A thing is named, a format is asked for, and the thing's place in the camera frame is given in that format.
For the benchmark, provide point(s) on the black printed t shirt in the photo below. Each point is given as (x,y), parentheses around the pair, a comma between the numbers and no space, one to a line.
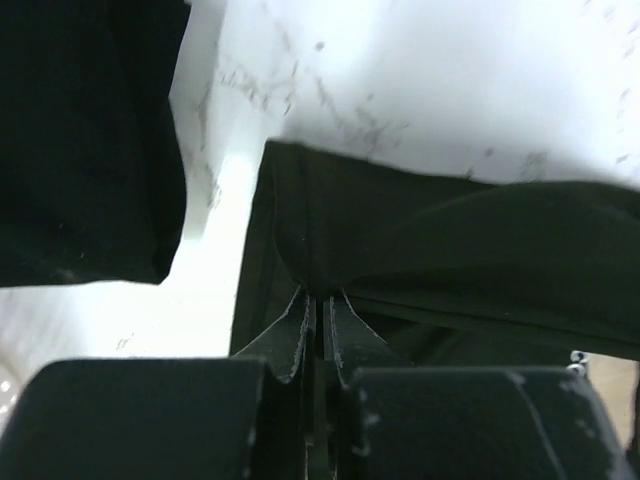
(555,263)

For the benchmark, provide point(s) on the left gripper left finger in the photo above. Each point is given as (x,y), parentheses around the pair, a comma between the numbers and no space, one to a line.
(277,395)

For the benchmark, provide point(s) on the folded black t shirt stack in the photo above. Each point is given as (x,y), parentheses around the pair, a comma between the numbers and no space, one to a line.
(92,180)

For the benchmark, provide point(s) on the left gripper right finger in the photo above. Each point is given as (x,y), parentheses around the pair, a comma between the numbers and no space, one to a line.
(353,351)

